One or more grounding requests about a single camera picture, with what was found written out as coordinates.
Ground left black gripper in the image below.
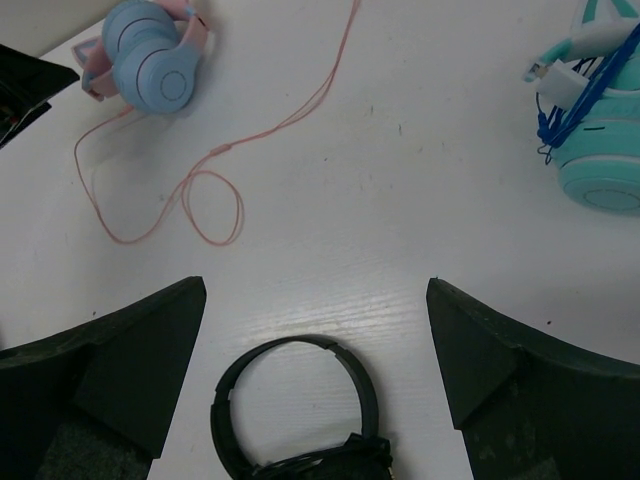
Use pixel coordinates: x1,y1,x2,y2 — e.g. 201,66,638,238
0,45,80,147

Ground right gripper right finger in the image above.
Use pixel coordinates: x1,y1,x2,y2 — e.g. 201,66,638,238
426,278,639,479

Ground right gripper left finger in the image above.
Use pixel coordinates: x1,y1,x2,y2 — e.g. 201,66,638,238
1,276,206,479

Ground blue pink cat-ear headphones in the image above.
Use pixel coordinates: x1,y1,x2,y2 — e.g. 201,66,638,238
72,1,209,115

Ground pink headphone cable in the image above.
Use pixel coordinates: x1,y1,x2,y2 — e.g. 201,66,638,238
73,0,362,248

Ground black folded headphones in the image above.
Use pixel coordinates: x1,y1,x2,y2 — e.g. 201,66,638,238
210,335,394,479

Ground teal cat-ear headphones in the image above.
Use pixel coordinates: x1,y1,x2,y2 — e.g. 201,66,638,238
523,1,639,216

